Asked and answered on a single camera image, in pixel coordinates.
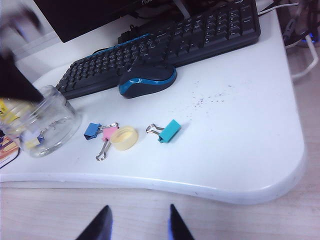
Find white cable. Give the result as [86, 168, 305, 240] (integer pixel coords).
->
[257, 1, 320, 81]

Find white desk riser board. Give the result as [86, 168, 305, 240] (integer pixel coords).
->
[0, 9, 308, 206]

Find pink binder clip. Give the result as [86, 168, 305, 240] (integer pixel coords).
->
[95, 126, 120, 162]

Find pale yellow binder clip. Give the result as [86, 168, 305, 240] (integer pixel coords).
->
[25, 139, 41, 150]

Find silver monitor stand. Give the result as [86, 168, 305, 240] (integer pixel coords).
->
[172, 0, 191, 19]

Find purple orange printed card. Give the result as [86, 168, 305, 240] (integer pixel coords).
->
[0, 129, 21, 169]

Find black computer keyboard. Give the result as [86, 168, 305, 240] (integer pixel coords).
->
[54, 0, 262, 100]

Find black monitor cables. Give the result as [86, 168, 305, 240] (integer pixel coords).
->
[116, 24, 152, 45]

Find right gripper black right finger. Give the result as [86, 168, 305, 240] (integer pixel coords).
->
[167, 203, 196, 240]

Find blue binder clip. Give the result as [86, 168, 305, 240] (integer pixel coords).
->
[84, 121, 120, 141]

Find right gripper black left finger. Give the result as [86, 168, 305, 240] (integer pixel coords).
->
[74, 204, 114, 240]

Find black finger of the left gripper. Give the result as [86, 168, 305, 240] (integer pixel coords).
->
[0, 53, 43, 103]

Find black computer monitor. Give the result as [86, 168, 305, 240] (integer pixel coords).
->
[33, 0, 183, 44]

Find black and blue mouse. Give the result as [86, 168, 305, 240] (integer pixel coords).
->
[118, 65, 178, 99]

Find teal binder clip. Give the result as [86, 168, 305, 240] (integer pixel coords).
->
[145, 119, 182, 144]

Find round transparent plastic jar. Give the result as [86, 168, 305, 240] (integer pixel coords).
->
[1, 85, 83, 159]

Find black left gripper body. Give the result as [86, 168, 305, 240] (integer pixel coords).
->
[11, 7, 42, 41]

